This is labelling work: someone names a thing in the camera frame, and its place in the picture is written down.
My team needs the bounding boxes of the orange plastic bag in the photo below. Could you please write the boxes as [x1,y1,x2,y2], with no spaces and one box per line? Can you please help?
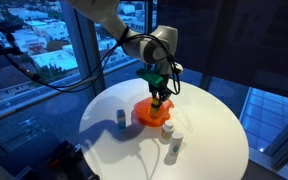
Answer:
[132,96,176,128]

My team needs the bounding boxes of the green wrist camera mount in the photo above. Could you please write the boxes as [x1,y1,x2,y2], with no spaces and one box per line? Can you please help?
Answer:
[136,67,163,87]

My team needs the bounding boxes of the tall white bottle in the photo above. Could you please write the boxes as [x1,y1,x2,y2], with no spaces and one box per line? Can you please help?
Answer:
[168,131,185,157]

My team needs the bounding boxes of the white bottle with orange label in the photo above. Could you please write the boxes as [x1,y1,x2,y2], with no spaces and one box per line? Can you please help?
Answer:
[160,120,175,140]

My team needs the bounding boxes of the yellow and brown bottle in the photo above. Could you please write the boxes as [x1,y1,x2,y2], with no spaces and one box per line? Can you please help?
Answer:
[149,97,163,118]

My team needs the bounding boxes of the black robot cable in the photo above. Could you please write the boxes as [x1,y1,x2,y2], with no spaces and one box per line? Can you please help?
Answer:
[0,14,182,96]

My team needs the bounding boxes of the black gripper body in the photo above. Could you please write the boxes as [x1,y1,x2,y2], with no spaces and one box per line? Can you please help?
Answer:
[147,73,172,93]

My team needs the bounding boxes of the dark roller window blind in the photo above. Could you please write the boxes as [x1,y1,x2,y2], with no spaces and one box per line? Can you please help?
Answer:
[156,0,288,101]

